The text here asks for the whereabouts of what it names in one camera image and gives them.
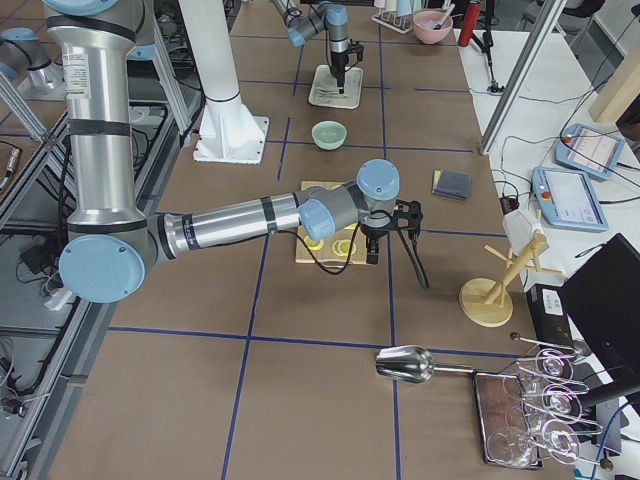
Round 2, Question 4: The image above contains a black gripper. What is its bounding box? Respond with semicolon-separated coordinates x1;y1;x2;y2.
330;50;349;94
360;220;397;264

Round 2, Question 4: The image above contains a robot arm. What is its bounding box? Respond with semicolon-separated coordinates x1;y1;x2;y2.
272;0;351;94
42;1;400;304

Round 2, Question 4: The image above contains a green ceramic bowl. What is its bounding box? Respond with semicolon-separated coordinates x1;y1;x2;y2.
311;120;347;151

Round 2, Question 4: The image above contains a pink bowl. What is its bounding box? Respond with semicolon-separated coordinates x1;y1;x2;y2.
412;10;453;45

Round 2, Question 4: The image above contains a white bear tray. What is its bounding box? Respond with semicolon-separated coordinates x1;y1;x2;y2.
308;65;363;109

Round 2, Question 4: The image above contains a bamboo cutting board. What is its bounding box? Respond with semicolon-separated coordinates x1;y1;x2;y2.
295;180;367;269

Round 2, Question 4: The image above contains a grey folded cloth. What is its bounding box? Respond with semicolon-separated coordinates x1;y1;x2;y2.
432;169;472;200

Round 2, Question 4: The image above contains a metal scoop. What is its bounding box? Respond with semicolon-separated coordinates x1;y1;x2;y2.
375;345;474;384

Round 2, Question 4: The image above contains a wooden mug tree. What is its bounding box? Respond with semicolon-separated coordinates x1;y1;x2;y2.
458;209;563;328

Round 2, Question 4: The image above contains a red bottle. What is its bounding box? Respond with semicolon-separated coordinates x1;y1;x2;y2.
457;0;483;49

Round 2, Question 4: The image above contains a near teach pendant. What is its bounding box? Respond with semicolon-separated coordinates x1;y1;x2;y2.
531;167;609;232

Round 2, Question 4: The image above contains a teach pendant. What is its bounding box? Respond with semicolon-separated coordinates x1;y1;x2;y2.
555;123;623;180
531;167;609;232

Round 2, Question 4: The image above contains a black glass rack tray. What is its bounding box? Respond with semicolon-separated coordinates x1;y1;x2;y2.
472;372;529;466

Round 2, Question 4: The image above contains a black laptop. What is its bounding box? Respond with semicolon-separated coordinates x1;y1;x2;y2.
560;233;639;407

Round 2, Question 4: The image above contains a wine glass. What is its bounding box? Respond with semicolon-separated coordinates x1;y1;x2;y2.
485;426;537;468

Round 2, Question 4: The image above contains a far teach pendant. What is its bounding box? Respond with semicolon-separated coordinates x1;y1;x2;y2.
555;123;623;180

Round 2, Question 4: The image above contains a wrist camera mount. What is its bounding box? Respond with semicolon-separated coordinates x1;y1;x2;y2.
394;199;424;240

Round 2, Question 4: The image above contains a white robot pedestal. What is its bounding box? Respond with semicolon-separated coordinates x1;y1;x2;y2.
179;0;269;164

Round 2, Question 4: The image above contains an aluminium frame post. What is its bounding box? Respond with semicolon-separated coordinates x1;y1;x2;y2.
479;0;567;155

